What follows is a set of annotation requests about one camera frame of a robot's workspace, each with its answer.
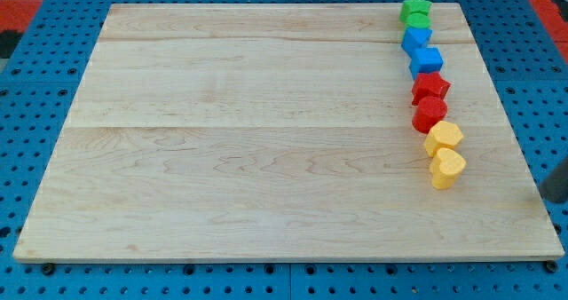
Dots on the dark grey robot arm tip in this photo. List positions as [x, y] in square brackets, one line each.
[553, 187]

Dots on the blue triangle block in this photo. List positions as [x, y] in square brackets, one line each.
[415, 38]

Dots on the light wooden board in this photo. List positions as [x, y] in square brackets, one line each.
[243, 133]

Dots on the red cylinder block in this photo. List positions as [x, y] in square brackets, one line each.
[429, 111]

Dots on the red star block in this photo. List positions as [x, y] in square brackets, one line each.
[429, 84]

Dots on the yellow hexagon block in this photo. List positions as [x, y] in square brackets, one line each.
[442, 134]

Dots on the blue cube block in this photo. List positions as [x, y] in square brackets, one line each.
[425, 61]

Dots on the yellow heart block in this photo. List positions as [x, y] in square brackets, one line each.
[445, 168]

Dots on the green cylinder block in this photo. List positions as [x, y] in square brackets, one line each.
[417, 20]

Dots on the green star block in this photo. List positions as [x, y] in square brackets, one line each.
[410, 7]

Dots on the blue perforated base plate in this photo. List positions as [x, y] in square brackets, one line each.
[42, 76]

